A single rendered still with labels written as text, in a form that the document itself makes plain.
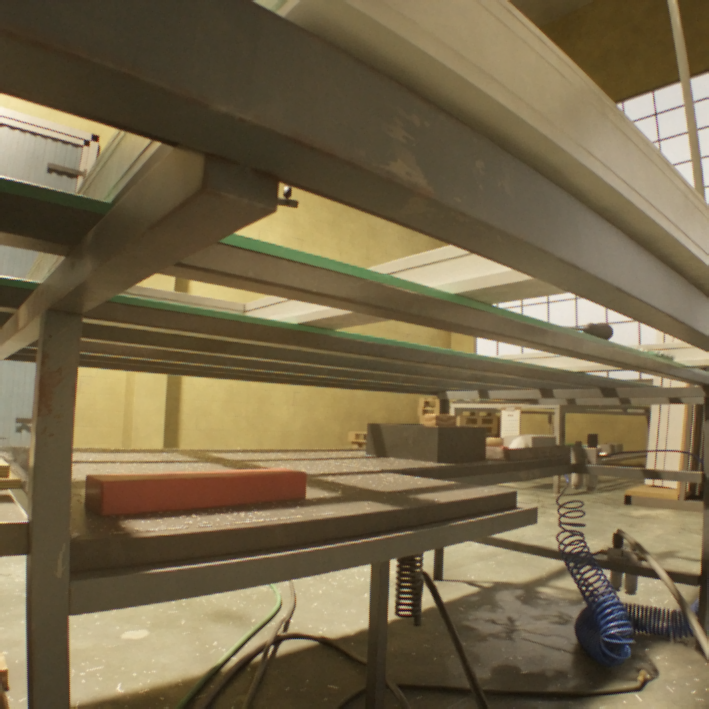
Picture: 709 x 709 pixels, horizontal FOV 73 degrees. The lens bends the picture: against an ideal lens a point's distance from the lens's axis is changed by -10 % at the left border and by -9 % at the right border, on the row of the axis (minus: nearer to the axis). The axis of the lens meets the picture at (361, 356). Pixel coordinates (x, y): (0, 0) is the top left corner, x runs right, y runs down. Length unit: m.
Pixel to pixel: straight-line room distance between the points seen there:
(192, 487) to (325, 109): 0.55
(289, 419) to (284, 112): 7.89
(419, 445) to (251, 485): 0.85
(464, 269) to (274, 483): 0.38
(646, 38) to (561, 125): 10.40
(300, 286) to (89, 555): 0.31
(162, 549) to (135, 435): 6.06
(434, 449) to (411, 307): 0.93
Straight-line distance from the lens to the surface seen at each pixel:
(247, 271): 0.45
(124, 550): 0.55
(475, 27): 0.28
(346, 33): 0.23
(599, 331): 1.02
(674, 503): 4.80
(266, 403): 7.82
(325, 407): 8.44
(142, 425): 6.63
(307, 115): 0.19
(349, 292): 0.52
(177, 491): 0.67
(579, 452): 2.02
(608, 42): 11.03
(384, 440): 1.60
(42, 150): 7.26
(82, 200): 0.42
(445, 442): 1.49
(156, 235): 0.25
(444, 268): 0.69
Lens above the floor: 0.72
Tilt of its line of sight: 6 degrees up
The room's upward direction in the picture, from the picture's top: 2 degrees clockwise
